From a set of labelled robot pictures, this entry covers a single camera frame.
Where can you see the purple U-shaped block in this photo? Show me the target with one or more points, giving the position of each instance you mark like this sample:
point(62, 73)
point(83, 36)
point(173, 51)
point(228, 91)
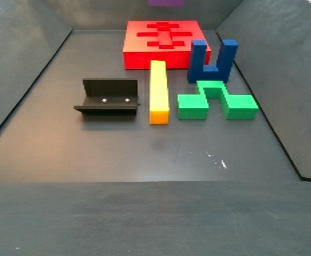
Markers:
point(166, 3)

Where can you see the red puzzle board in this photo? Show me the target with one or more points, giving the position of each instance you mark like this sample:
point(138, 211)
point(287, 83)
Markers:
point(160, 40)

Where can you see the yellow long bar block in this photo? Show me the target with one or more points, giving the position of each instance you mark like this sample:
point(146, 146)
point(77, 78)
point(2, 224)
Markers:
point(160, 102)

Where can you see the green S-shaped block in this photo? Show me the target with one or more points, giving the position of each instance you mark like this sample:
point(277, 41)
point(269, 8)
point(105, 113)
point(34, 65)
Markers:
point(237, 106)

